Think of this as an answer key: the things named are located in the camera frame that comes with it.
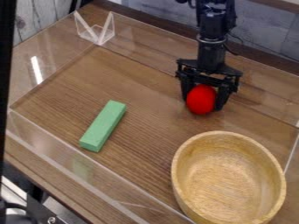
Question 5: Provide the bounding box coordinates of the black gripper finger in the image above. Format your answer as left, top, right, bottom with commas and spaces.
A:
180, 78, 194, 100
214, 84, 232, 111

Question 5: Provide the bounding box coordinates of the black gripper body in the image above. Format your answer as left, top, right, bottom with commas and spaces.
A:
176, 59, 242, 92

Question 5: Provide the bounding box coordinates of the red strawberry toy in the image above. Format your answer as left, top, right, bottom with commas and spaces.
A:
185, 84, 216, 115

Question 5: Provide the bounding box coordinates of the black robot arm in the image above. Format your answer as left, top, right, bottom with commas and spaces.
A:
174, 0, 242, 111

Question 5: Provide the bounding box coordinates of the green rectangular block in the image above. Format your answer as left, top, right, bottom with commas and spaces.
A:
78, 101, 126, 152

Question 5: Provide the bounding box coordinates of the wooden bowl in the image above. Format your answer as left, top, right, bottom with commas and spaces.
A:
170, 131, 285, 224

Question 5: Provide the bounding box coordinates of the clear acrylic enclosure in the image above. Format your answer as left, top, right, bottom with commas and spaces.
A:
5, 5, 299, 224

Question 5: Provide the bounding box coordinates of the black cable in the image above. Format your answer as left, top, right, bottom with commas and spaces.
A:
225, 29, 299, 64

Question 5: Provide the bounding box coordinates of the black metal table frame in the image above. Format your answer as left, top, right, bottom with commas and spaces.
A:
0, 158, 60, 224

